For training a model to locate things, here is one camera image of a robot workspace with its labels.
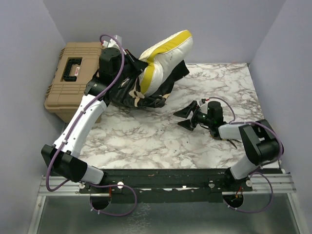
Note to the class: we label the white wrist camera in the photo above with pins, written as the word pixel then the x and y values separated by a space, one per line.
pixel 203 101
pixel 112 43

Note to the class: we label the tan plastic tool case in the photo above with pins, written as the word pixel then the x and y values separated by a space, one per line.
pixel 78 61

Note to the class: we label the black mounting rail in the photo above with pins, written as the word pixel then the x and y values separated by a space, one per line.
pixel 165 185

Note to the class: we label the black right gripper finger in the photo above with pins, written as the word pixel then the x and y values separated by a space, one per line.
pixel 187 124
pixel 187 110

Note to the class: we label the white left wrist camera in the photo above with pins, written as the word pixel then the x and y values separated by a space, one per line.
pixel 112 43

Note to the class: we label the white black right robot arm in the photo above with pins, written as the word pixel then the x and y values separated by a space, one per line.
pixel 261 144

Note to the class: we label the black yellow flower pillowcase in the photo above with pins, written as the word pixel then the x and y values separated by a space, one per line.
pixel 129 95

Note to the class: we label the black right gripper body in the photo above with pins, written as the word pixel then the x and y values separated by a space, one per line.
pixel 200 117

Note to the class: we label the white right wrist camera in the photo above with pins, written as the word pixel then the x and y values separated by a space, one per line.
pixel 203 101

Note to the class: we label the yellow handled pliers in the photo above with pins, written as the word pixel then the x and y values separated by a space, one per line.
pixel 232 141

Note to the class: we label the white pillow yellow edge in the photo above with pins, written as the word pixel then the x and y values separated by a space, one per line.
pixel 162 58

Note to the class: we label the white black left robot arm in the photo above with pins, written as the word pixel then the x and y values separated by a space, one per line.
pixel 62 157

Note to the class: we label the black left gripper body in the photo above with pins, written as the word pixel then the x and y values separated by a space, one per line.
pixel 131 69

